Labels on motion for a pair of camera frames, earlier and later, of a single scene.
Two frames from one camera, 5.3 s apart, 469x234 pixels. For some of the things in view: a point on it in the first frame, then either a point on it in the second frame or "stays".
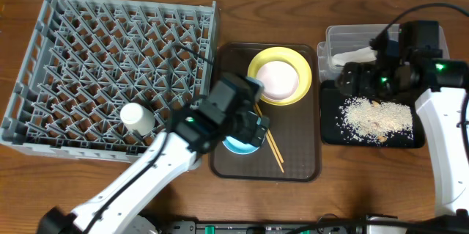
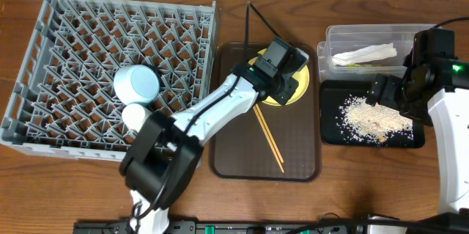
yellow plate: x=287 y=56 stays
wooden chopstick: x=271 y=144 stays
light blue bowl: x=237 y=146 → x=136 y=84
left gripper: x=257 y=128 → x=284 y=89
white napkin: x=365 y=55 stays
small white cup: x=135 y=117 stays
